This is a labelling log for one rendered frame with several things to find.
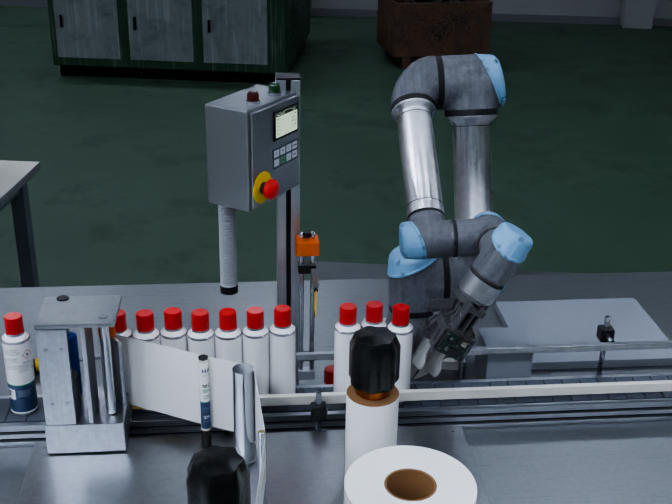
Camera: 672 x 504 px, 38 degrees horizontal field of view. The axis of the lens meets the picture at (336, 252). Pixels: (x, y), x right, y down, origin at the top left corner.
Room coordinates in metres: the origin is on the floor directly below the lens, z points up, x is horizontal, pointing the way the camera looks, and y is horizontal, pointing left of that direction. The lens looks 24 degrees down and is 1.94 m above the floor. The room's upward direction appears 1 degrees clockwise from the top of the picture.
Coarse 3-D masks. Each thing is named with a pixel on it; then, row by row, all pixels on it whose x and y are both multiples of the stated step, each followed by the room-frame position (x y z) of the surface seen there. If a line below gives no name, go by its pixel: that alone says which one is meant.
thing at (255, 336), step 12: (252, 312) 1.63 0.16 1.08; (252, 324) 1.63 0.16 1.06; (252, 336) 1.62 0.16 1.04; (264, 336) 1.63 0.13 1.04; (252, 348) 1.62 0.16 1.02; (264, 348) 1.63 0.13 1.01; (252, 360) 1.62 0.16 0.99; (264, 360) 1.63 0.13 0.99; (264, 372) 1.63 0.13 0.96; (264, 384) 1.63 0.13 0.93
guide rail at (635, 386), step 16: (560, 384) 1.67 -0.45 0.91; (576, 384) 1.68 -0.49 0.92; (592, 384) 1.68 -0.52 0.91; (608, 384) 1.68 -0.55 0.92; (624, 384) 1.68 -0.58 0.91; (640, 384) 1.68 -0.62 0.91; (656, 384) 1.69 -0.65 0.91; (272, 400) 1.61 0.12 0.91; (288, 400) 1.61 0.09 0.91; (304, 400) 1.61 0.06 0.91; (336, 400) 1.62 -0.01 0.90; (400, 400) 1.63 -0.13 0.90; (416, 400) 1.64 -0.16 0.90
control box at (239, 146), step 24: (240, 96) 1.73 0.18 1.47; (264, 96) 1.74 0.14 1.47; (288, 96) 1.75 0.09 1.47; (216, 120) 1.67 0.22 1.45; (240, 120) 1.64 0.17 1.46; (264, 120) 1.67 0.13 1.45; (216, 144) 1.67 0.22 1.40; (240, 144) 1.64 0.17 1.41; (264, 144) 1.67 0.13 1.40; (216, 168) 1.67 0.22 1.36; (240, 168) 1.65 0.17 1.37; (264, 168) 1.67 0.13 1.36; (288, 168) 1.74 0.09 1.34; (216, 192) 1.67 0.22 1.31; (240, 192) 1.65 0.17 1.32
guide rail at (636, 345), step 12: (468, 348) 1.73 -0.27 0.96; (480, 348) 1.73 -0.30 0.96; (492, 348) 1.73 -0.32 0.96; (504, 348) 1.73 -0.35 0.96; (516, 348) 1.74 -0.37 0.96; (528, 348) 1.74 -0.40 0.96; (540, 348) 1.74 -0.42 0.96; (552, 348) 1.74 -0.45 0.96; (564, 348) 1.75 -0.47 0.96; (576, 348) 1.75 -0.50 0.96; (588, 348) 1.75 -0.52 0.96; (600, 348) 1.75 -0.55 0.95; (612, 348) 1.76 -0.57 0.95; (624, 348) 1.76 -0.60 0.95; (636, 348) 1.76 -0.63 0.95; (648, 348) 1.76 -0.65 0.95; (660, 348) 1.77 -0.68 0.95; (300, 360) 1.69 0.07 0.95
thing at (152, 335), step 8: (136, 312) 1.62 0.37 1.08; (144, 312) 1.62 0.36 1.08; (152, 312) 1.63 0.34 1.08; (136, 320) 1.62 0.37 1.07; (144, 320) 1.61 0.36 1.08; (152, 320) 1.62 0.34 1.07; (136, 328) 1.62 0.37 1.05; (144, 328) 1.61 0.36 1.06; (152, 328) 1.62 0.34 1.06; (136, 336) 1.61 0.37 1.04; (144, 336) 1.60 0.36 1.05; (152, 336) 1.61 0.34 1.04
